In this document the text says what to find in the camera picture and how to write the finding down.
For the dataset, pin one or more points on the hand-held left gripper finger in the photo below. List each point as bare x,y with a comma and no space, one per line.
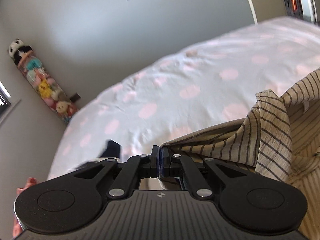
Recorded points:
162,165
156,162

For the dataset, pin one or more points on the beige striped shirt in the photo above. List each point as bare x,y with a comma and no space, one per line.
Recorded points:
275,135

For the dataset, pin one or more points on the dark cloth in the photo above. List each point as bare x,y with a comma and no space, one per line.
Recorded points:
112,148

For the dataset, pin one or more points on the bed with pink dotted sheet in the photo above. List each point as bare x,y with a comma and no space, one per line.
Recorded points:
175,92

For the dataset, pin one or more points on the clear tube of plush toys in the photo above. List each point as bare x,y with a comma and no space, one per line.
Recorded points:
47,87

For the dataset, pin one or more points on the window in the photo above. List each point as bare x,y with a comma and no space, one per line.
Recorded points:
3,92

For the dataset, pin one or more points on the panda plush toy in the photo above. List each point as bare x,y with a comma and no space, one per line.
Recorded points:
17,51

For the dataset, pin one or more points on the dark wall socket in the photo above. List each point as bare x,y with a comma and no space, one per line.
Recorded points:
75,96

